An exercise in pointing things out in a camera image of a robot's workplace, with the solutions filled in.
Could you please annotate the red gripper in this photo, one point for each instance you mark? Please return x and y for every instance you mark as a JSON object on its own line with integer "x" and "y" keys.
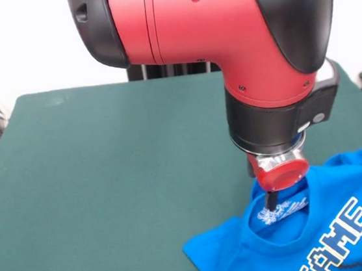
{"x": 280, "y": 174}

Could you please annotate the blue printed t-shirt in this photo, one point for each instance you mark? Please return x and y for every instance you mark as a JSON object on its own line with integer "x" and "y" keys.
{"x": 326, "y": 233}

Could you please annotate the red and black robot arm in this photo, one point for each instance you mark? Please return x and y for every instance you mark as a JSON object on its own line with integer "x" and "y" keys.
{"x": 222, "y": 39}

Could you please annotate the dark green tablecloth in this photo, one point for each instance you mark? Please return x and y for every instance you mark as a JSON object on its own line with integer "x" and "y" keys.
{"x": 79, "y": 219}

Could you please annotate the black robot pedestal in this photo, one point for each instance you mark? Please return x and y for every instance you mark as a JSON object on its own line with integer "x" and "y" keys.
{"x": 173, "y": 69}

